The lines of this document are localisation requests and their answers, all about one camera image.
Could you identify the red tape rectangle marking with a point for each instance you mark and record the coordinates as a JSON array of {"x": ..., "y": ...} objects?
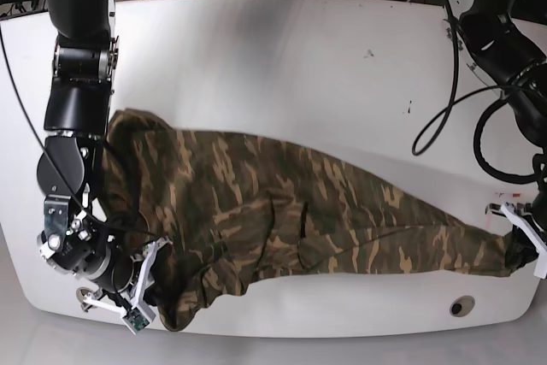
[{"x": 495, "y": 219}]

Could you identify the right table grommet hole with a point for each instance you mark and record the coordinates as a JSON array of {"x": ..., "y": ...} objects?
[{"x": 462, "y": 306}]

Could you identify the left table grommet hole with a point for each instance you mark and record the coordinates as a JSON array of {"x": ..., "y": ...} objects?
[{"x": 85, "y": 296}]

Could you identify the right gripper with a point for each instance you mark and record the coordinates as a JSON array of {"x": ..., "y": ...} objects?
[{"x": 115, "y": 272}]

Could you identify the table grommet hole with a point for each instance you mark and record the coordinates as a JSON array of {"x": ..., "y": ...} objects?
[
  {"x": 85, "y": 296},
  {"x": 462, "y": 306}
]

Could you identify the camouflage T-shirt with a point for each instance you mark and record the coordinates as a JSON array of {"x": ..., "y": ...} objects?
[{"x": 240, "y": 208}]

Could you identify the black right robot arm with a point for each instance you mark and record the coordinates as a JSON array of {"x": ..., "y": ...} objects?
[{"x": 92, "y": 221}]

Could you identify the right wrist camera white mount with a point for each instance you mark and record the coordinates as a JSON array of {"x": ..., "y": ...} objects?
[{"x": 138, "y": 315}]

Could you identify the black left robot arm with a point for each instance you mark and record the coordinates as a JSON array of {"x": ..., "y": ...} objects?
[{"x": 506, "y": 60}]

